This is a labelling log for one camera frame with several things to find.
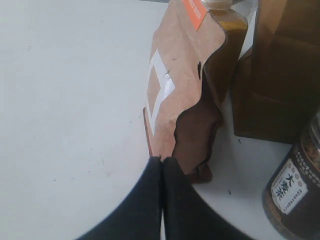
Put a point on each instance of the kraft pouch with orange label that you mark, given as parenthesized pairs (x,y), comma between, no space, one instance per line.
(182,111)

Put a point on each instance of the yellow grain plastic bottle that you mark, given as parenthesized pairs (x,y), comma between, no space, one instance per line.
(218,69)

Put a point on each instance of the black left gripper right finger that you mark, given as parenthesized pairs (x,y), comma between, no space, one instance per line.
(186,215)

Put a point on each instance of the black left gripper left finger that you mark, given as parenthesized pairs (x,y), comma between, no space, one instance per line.
(139,215)

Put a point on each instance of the dark tea jar pull-tab lid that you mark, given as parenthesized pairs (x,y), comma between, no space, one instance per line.
(291,198)

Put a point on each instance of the brown paper shopping bag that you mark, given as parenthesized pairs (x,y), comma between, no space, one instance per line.
(276,86)

